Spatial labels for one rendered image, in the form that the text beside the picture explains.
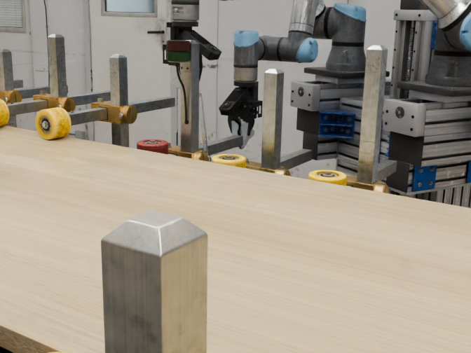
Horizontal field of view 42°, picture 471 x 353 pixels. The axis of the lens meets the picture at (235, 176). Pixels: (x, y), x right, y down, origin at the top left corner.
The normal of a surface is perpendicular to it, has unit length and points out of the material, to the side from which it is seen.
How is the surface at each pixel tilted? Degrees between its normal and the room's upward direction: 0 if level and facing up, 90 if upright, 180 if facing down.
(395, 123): 90
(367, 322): 0
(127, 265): 90
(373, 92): 90
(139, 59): 90
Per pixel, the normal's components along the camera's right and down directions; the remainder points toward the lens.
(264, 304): 0.02, -0.97
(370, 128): -0.55, 0.21
